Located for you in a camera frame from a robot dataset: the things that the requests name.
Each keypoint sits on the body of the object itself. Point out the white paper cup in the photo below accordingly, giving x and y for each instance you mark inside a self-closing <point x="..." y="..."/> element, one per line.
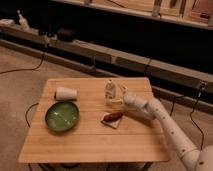
<point x="63" y="93"/>

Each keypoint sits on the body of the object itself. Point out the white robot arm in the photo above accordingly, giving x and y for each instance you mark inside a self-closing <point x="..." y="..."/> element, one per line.
<point x="191" y="157"/>

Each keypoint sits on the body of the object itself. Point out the white plastic bottle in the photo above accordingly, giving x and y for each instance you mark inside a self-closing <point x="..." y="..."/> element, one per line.
<point x="110" y="90"/>

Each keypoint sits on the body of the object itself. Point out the white napkin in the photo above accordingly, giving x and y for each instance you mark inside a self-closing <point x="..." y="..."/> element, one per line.
<point x="113" y="124"/>

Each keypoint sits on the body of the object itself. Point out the brown sausage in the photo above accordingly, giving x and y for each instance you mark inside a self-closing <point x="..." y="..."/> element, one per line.
<point x="112" y="117"/>

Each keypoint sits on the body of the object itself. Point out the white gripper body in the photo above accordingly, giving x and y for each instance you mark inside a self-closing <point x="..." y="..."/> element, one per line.
<point x="129" y="98"/>

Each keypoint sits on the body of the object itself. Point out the green plate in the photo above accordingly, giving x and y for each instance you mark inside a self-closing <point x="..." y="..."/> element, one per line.
<point x="62" y="116"/>

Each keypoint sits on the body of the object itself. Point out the wooden table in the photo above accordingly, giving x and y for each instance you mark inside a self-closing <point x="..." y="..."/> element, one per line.
<point x="135" y="140"/>

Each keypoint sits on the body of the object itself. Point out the white spray bottle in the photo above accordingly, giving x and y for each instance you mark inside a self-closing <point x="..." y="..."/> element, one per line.
<point x="23" y="22"/>

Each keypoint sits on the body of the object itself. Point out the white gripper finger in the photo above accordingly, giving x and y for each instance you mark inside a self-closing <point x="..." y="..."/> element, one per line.
<point x="114" y="102"/>
<point x="123" y="88"/>

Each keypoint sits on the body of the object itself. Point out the black device on ledge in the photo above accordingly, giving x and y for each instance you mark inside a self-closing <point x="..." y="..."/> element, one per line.
<point x="66" y="35"/>

